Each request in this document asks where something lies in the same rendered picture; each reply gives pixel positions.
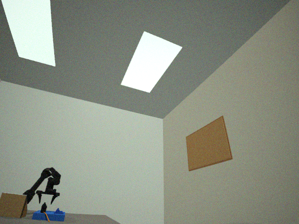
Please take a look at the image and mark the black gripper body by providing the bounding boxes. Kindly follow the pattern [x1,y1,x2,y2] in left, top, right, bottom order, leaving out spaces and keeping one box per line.
[36,185,60,196]

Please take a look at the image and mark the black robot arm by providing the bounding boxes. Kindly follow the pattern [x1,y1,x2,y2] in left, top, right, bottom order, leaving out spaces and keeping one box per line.
[23,167,61,204]

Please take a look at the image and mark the blue rectangular deck plate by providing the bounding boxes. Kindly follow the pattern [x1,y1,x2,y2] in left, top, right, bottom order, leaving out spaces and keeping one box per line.
[32,208,65,222]

